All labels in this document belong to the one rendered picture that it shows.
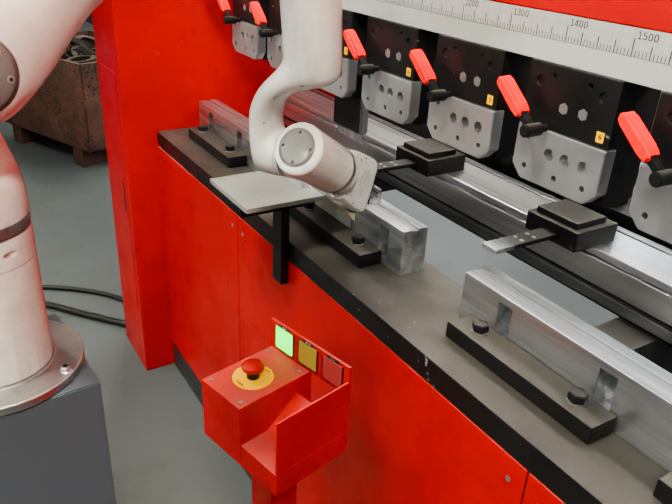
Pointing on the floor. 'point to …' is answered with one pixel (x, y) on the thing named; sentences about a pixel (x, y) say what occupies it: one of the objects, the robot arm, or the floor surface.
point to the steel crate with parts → (68, 105)
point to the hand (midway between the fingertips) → (368, 190)
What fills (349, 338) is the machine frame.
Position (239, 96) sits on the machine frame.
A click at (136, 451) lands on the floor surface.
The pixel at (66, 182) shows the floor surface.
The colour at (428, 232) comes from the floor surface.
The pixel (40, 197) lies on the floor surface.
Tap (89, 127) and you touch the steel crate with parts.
